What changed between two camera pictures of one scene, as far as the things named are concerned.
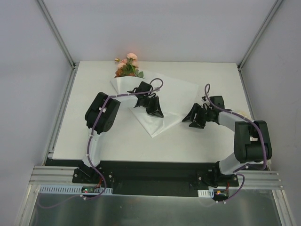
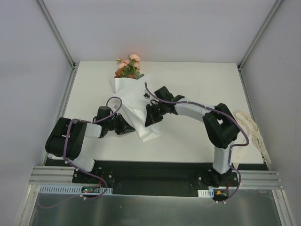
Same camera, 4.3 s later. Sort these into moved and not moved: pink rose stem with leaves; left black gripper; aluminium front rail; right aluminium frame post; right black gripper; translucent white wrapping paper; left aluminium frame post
Moved: right black gripper; translucent white wrapping paper; left black gripper
Not moved: pink rose stem with leaves; right aluminium frame post; aluminium front rail; left aluminium frame post
